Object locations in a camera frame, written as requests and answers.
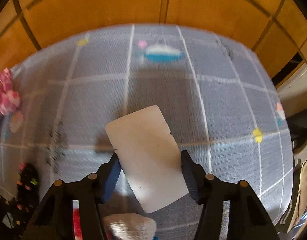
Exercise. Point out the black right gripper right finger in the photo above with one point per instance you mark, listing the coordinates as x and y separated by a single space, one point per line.
248 219

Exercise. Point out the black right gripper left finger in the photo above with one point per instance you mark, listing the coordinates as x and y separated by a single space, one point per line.
94 190

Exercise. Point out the white cloth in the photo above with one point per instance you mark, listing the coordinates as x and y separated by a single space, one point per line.
149 157

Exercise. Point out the black haired doll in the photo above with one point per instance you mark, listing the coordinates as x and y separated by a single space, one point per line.
26 216

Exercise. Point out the red and white plush doll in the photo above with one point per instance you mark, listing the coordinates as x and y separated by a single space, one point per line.
129 226

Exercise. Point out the grey patterned tablecloth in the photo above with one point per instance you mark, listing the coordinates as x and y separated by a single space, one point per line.
218 101

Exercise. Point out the pink spotted plush toy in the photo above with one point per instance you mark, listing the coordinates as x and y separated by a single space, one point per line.
9 98

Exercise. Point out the wooden wall cabinet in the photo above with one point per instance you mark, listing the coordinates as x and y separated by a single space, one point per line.
275 29

